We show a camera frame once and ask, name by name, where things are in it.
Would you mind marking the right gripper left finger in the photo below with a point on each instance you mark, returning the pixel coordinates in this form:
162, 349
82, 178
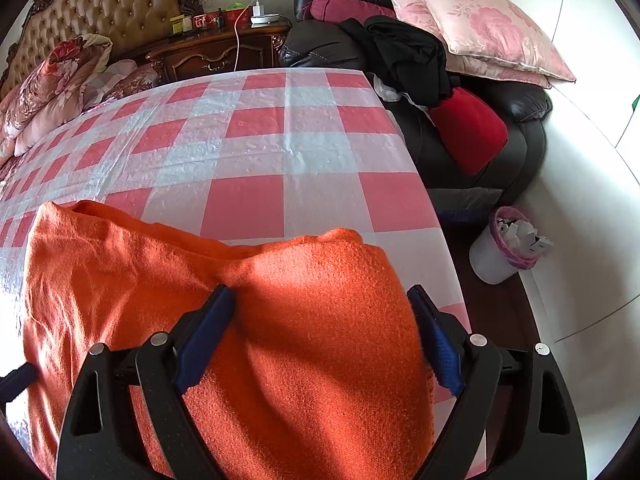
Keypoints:
101, 438

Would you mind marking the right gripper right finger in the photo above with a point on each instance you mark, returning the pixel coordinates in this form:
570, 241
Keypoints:
517, 396

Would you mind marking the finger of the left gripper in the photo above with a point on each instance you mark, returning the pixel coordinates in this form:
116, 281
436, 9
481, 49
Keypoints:
18, 380

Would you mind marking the orange pants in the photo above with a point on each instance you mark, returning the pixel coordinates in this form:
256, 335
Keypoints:
319, 375

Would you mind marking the black clothing pile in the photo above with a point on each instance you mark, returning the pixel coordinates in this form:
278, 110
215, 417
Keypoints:
406, 58

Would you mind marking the white trash bin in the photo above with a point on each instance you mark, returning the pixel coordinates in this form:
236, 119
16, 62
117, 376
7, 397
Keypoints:
509, 244

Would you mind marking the pink pillow stack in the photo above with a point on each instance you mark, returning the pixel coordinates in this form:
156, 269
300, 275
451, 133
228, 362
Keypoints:
57, 112

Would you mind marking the red cushion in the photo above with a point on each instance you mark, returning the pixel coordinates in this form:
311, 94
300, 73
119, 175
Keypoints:
471, 131

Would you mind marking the red white checkered sheet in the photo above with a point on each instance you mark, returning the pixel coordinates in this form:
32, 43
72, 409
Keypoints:
245, 159

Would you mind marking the floral folded quilt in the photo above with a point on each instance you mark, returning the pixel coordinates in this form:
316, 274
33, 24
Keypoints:
51, 78

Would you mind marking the tufted brown headboard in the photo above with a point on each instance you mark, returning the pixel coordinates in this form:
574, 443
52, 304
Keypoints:
132, 25

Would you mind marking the wooden nightstand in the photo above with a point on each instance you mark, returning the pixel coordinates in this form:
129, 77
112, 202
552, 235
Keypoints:
210, 52

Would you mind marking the pink floral cushion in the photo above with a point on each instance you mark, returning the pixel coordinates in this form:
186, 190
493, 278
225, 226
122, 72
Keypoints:
498, 31

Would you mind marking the white charger base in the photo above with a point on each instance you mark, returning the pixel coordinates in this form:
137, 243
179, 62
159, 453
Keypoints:
260, 17

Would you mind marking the black leather sofa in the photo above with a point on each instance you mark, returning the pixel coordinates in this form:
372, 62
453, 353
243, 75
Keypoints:
456, 197

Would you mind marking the magenta cushion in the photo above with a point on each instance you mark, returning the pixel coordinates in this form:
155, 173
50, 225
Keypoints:
337, 11

